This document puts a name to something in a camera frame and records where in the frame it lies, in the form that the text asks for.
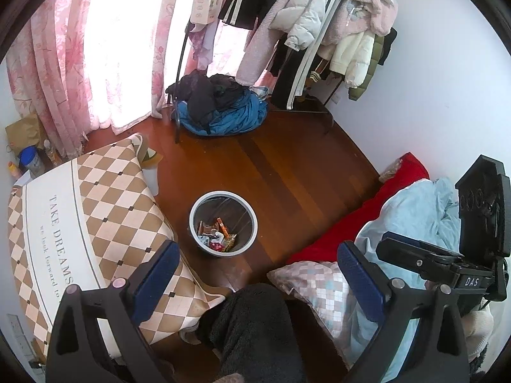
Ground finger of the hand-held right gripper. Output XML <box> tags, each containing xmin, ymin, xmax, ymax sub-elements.
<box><xmin>375</xmin><ymin>231</ymin><xmax>466</xmax><ymax>282</ymax></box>

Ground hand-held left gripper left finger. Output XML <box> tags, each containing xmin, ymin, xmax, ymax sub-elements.
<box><xmin>45</xmin><ymin>239</ymin><xmax>182</xmax><ymax>383</ymax></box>

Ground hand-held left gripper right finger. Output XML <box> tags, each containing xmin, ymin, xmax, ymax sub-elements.
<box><xmin>336</xmin><ymin>240</ymin><xmax>472</xmax><ymax>383</ymax></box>

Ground grey round trash bin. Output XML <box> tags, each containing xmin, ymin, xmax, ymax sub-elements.
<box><xmin>188</xmin><ymin>191</ymin><xmax>259</xmax><ymax>257</ymax></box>

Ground pink checkered pillow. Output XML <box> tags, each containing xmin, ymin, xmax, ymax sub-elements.
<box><xmin>267</xmin><ymin>260</ymin><xmax>360</xmax><ymax>340</ymax></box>

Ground light blue blanket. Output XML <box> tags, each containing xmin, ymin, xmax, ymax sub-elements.
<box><xmin>343</xmin><ymin>177</ymin><xmax>464</xmax><ymax>372</ymax></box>

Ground red blanket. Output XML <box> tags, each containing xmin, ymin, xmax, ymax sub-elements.
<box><xmin>285</xmin><ymin>152</ymin><xmax>430</xmax><ymax>266</ymax></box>

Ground white slipper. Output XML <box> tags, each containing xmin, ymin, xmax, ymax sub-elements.
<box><xmin>179</xmin><ymin>323</ymin><xmax>200</xmax><ymax>344</ymax></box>

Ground pile of wrappers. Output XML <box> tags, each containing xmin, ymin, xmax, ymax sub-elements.
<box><xmin>197</xmin><ymin>217</ymin><xmax>238</xmax><ymax>253</ymax></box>

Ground beige checkered cloth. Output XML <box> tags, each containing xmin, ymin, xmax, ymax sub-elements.
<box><xmin>8</xmin><ymin>132</ymin><xmax>232</xmax><ymax>362</ymax></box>

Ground brown knitted cloth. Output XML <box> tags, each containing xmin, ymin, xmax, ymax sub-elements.
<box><xmin>378</xmin><ymin>159</ymin><xmax>402</xmax><ymax>184</ymax></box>

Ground black fuzzy garment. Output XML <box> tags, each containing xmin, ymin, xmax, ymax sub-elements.
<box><xmin>197</xmin><ymin>283</ymin><xmax>308</xmax><ymax>383</ymax></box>

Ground blue lidded bottle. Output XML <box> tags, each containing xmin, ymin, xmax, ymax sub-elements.
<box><xmin>18</xmin><ymin>146</ymin><xmax>46</xmax><ymax>178</ymax></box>

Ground olive green jacket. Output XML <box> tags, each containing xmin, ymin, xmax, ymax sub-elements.
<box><xmin>348</xmin><ymin>34</ymin><xmax>386</xmax><ymax>100</ymax></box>

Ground pile of black clothes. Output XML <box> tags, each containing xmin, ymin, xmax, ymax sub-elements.
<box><xmin>165</xmin><ymin>70</ymin><xmax>250</xmax><ymax>124</ymax></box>

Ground brown paper bag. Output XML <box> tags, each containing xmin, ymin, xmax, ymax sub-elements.
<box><xmin>5</xmin><ymin>112</ymin><xmax>49</xmax><ymax>152</ymax></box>

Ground cream jacket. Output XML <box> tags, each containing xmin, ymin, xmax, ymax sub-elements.
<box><xmin>329</xmin><ymin>32</ymin><xmax>376</xmax><ymax>88</ymax></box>

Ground black white-striped pants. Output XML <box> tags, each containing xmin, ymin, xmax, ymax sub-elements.
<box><xmin>271</xmin><ymin>40</ymin><xmax>320</xmax><ymax>110</ymax></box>

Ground pink floral curtain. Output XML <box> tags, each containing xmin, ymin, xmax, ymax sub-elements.
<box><xmin>6</xmin><ymin>0</ymin><xmax>208</xmax><ymax>156</ymax></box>

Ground lavender garment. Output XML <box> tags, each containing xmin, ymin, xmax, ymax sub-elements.
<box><xmin>187</xmin><ymin>0</ymin><xmax>224</xmax><ymax>68</ymax></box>

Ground pink fleece hoodie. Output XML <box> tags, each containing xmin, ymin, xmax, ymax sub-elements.
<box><xmin>321</xmin><ymin>0</ymin><xmax>399</xmax><ymax>46</ymax></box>

